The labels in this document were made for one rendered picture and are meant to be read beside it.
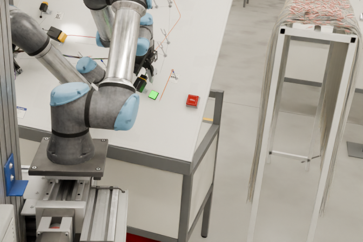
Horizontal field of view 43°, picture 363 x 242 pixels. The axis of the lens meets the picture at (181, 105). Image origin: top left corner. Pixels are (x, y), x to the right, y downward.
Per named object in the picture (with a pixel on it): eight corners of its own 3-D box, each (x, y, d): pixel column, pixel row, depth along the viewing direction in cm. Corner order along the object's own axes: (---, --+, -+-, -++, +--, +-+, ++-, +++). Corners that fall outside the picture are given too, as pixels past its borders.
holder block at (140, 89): (134, 89, 220) (131, 86, 216) (139, 80, 221) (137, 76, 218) (141, 93, 219) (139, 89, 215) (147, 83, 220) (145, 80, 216)
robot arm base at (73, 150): (92, 165, 142) (92, 136, 139) (42, 164, 141) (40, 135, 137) (96, 142, 156) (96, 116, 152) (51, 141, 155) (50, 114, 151)
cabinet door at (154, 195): (177, 240, 229) (182, 171, 214) (78, 214, 243) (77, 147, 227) (179, 236, 231) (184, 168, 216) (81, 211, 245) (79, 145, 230)
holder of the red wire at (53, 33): (50, 32, 247) (41, 21, 237) (69, 40, 242) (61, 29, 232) (45, 39, 245) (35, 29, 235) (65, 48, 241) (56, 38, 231)
